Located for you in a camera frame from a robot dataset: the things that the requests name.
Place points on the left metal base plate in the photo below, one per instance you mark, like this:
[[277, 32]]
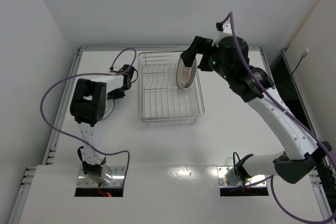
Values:
[[111, 177]]

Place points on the metal wire dish rack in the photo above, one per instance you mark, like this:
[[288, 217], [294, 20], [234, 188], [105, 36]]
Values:
[[160, 100]]

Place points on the green rimmed plate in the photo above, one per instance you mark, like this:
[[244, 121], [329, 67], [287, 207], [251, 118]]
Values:
[[192, 73]]

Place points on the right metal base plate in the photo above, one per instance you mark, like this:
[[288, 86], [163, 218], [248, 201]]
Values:
[[226, 179]]

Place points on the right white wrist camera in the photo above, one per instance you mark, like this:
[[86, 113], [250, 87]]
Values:
[[226, 32]]

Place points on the orange sunburst plate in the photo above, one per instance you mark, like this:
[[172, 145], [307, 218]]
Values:
[[182, 74]]

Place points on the metal base plate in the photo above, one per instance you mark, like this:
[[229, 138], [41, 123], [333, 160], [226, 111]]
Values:
[[226, 179], [111, 177]]

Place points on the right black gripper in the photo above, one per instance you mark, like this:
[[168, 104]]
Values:
[[199, 45]]

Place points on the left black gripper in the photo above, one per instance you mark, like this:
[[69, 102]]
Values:
[[127, 77]]

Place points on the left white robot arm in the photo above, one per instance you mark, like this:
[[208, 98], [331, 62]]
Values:
[[88, 107]]

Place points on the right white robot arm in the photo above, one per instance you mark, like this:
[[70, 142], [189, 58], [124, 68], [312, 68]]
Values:
[[301, 151]]

